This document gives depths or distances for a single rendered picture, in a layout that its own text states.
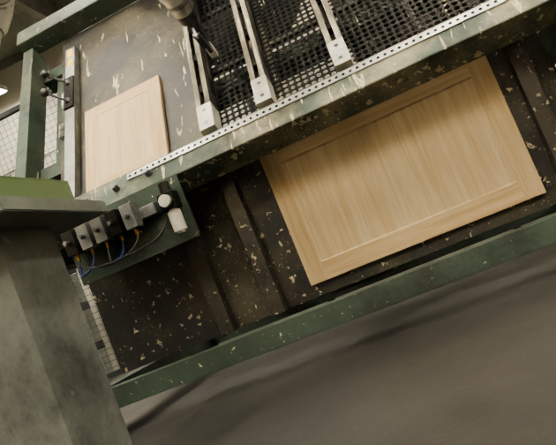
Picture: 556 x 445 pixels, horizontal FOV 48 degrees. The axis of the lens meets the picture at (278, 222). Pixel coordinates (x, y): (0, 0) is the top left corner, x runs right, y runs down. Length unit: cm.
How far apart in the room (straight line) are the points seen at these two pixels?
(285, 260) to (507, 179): 86
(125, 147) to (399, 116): 107
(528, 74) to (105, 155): 161
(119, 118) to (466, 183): 141
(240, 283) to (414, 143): 85
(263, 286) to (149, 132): 75
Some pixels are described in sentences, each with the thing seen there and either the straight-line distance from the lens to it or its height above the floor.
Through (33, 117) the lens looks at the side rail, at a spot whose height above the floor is 142.
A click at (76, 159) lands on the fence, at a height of 108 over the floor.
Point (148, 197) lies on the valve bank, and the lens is 229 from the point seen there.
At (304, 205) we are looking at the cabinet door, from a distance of 236.
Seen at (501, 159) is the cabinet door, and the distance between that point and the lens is 234.
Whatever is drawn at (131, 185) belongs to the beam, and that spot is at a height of 84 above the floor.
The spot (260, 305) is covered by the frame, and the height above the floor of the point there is 25.
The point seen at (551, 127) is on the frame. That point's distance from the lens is 233.
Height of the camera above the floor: 34
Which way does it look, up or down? 4 degrees up
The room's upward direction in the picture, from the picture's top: 22 degrees counter-clockwise
